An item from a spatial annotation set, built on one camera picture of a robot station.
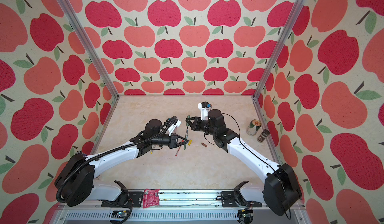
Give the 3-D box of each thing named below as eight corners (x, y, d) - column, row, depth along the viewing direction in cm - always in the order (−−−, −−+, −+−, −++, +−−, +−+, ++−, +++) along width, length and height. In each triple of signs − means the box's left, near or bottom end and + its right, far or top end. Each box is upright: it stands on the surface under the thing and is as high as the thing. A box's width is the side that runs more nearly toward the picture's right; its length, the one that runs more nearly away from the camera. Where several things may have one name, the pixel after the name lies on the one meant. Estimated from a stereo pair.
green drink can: (246, 136, 100) (252, 127, 91) (244, 129, 104) (249, 119, 95) (256, 136, 100) (262, 127, 91) (253, 129, 104) (259, 119, 95)
